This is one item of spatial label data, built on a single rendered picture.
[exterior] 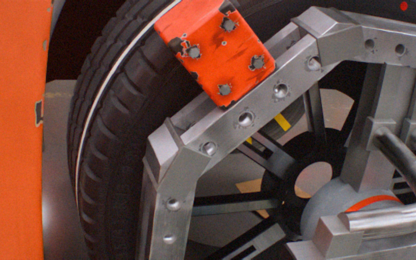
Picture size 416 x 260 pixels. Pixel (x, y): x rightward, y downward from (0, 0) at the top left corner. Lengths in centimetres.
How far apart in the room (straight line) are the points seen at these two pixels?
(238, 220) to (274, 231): 152
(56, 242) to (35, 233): 158
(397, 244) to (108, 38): 47
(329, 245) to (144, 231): 28
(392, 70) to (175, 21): 24
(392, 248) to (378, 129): 19
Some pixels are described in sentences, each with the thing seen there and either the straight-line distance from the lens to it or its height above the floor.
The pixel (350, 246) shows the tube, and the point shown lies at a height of 99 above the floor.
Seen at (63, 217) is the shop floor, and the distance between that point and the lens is 222.
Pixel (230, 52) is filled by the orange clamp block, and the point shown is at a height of 108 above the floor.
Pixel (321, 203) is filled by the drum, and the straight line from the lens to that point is 74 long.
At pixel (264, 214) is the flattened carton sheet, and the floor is 1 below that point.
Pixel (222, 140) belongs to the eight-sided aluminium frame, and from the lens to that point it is 61.
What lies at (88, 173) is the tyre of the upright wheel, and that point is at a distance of 71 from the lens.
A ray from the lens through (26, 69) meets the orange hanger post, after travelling 44.
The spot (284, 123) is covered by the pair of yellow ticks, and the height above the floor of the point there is 76.
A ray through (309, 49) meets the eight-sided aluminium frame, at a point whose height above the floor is 109.
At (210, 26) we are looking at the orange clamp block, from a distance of 56.
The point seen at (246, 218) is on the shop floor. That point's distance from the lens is 238.
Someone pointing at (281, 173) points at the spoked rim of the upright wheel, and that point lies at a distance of 79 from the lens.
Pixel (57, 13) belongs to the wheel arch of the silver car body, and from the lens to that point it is 96.
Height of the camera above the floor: 124
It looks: 24 degrees down
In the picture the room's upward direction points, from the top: 10 degrees clockwise
